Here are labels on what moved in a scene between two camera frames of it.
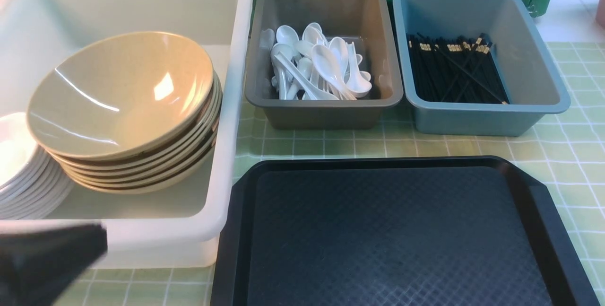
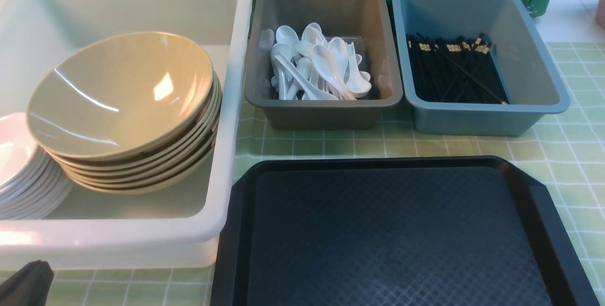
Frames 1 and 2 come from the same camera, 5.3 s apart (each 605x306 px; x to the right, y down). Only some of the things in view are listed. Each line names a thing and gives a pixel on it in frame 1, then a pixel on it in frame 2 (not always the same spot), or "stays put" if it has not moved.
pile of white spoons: x=308 y=67 stays put
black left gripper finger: x=37 y=268 → x=29 y=285
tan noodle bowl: x=119 y=95 stays put
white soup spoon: x=328 y=65 stays put
